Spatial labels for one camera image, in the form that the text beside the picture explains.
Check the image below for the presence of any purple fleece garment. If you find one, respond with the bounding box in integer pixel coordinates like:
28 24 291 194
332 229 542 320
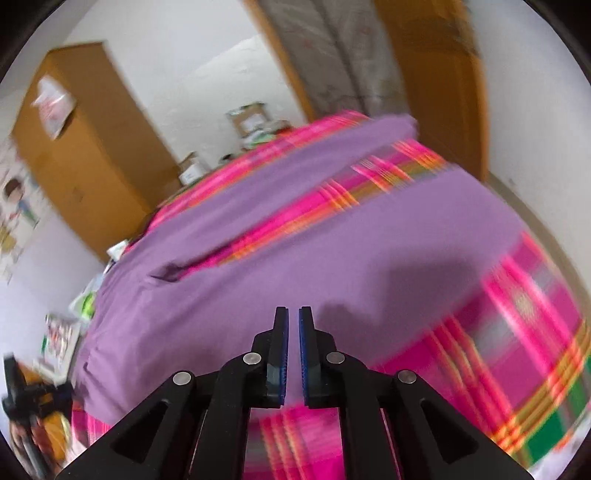
75 115 523 425

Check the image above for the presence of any person's left hand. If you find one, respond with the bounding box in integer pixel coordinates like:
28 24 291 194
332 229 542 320
9 413 70 465

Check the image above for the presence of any green tissue pack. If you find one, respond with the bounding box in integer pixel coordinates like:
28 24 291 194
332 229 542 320
68 287 96 322

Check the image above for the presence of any pink green plaid tablecloth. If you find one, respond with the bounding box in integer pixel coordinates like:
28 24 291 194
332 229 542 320
72 111 590 479

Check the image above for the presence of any white cardboard box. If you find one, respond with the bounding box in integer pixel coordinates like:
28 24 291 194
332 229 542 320
178 151 211 186

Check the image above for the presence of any wooden wardrobe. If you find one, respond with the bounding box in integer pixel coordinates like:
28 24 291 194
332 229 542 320
11 42 181 260

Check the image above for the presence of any brown cardboard box with label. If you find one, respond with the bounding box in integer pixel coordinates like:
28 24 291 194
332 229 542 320
225 102 270 138

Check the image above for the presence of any plastic bag on wardrobe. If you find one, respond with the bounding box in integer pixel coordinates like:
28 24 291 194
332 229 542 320
31 75 76 140

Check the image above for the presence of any wooden door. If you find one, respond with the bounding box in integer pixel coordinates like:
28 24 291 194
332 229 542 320
375 0 489 182

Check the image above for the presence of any grey zippered door curtain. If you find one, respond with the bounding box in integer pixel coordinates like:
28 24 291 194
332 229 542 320
259 0 410 117

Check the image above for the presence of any cartoon children wall sticker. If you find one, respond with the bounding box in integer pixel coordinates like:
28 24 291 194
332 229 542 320
0 137 51 284

